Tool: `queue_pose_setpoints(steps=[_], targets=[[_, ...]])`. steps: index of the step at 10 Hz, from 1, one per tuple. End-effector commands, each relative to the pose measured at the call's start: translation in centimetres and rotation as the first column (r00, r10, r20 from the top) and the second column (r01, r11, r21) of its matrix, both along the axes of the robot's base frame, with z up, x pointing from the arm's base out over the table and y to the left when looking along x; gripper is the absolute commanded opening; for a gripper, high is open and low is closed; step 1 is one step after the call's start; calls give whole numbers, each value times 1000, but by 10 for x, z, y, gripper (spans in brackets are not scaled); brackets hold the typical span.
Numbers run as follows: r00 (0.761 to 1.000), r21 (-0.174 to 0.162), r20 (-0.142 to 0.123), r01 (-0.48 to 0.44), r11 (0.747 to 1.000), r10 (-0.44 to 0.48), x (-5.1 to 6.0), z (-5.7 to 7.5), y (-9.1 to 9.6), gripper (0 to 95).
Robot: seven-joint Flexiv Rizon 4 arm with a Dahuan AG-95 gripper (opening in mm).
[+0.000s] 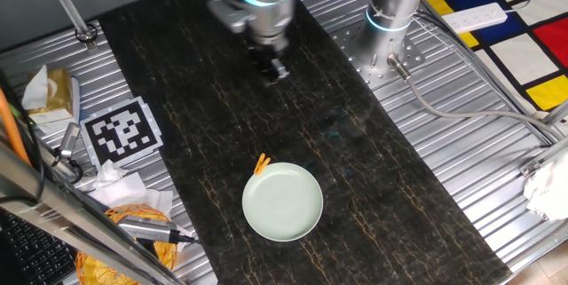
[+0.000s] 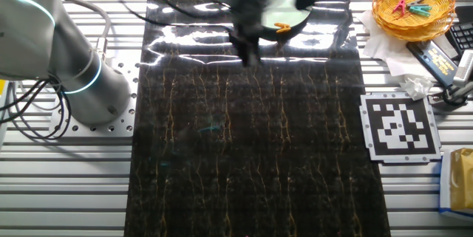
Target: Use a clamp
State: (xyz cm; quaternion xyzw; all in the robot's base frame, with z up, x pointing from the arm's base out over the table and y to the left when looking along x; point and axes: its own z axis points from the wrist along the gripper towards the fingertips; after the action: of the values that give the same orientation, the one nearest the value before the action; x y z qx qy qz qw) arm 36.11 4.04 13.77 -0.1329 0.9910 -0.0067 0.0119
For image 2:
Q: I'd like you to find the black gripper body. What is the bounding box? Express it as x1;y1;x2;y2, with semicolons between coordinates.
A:
228;4;268;52

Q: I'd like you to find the black camera cable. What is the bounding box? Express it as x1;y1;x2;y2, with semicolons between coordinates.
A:
441;81;473;107

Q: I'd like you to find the grey base cable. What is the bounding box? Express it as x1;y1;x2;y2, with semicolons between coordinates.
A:
58;0;112;61

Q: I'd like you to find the orange wicker basket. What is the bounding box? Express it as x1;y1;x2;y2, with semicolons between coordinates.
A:
372;0;457;42

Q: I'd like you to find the white paper towel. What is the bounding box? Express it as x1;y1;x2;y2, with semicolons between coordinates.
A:
356;10;444;79

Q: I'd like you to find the black marble pattern mat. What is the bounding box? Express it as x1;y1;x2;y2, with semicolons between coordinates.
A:
123;0;392;237

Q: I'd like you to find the black base cable bundle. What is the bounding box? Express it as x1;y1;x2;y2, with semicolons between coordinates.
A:
0;78;73;141

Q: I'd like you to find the black keyboard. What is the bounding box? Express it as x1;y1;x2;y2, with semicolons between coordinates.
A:
445;6;473;59

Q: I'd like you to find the black white marker board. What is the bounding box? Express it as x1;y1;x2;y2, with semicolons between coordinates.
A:
359;92;443;164

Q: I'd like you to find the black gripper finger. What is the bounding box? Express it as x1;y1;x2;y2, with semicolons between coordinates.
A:
249;44;262;65
236;44;252;68

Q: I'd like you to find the thin arm cable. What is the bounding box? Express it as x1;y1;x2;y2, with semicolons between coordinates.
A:
106;0;237;33

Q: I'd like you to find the orange clothespin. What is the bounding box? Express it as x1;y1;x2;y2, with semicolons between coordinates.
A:
273;22;292;34

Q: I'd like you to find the crumpled white tissue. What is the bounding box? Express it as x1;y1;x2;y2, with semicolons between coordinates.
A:
398;76;434;101

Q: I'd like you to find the pale green plate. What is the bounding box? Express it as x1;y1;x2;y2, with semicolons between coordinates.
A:
258;0;313;42

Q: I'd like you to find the green clothespin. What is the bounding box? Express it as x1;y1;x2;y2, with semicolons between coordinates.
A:
409;4;432;18

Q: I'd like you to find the pink clothespin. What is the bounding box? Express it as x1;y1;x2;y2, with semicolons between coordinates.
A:
392;0;406;17

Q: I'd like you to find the dark device with yellow print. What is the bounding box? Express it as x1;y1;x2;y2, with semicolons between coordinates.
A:
406;40;459;89

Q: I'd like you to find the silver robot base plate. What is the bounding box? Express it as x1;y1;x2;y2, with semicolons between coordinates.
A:
49;59;140;137

